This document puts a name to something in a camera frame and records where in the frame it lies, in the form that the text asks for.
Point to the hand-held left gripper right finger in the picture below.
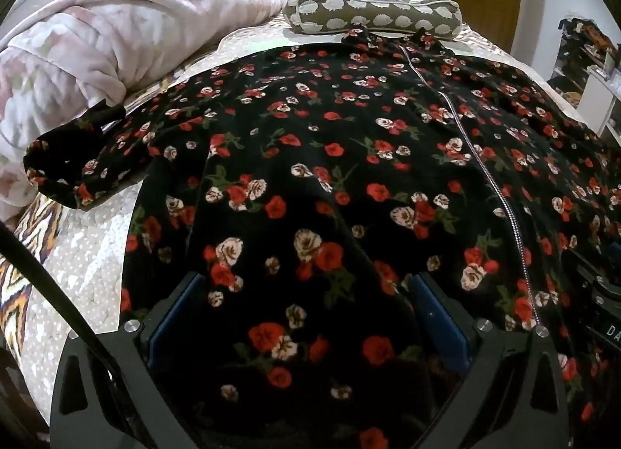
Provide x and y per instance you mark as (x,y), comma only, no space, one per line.
(436,315)

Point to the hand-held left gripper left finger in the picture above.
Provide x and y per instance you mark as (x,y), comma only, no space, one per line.
(171,327)

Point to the black floral robe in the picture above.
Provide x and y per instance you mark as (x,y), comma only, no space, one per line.
(310,162)

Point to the beige dotted bedspread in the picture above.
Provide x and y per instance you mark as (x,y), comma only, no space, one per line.
(82,274)

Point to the orange geometric patterned blanket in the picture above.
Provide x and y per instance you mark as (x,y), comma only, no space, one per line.
(19,293)

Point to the white shelf unit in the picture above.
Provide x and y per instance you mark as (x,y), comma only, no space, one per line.
(599,85)

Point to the pink fluffy blanket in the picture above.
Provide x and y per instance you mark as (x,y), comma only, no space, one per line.
(92,51)

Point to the olive hedgehog print pillow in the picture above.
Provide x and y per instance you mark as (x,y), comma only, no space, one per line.
(368,12)

